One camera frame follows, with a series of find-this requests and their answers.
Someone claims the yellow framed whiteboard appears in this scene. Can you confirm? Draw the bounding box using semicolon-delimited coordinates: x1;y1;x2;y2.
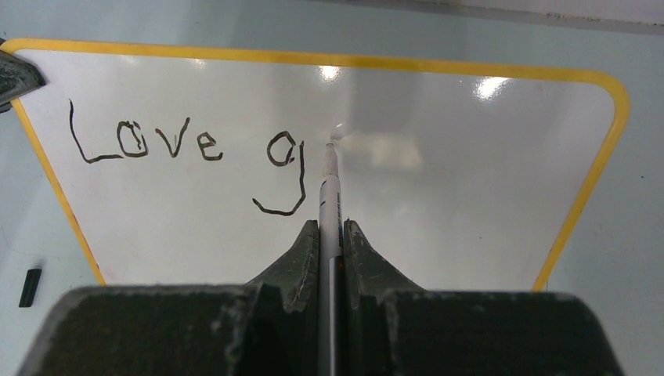
2;38;630;290

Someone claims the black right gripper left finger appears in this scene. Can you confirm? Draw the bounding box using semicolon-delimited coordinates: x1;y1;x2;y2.
20;220;319;375

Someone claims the black marker cap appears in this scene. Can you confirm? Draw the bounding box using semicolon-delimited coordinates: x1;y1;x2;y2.
19;268;42;308

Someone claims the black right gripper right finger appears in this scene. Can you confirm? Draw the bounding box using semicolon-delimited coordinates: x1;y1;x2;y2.
343;220;623;375

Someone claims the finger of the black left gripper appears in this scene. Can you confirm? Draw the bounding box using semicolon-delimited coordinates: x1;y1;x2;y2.
1;50;46;112

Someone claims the white whiteboard marker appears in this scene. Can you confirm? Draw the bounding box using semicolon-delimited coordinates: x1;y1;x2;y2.
318;143;343;375

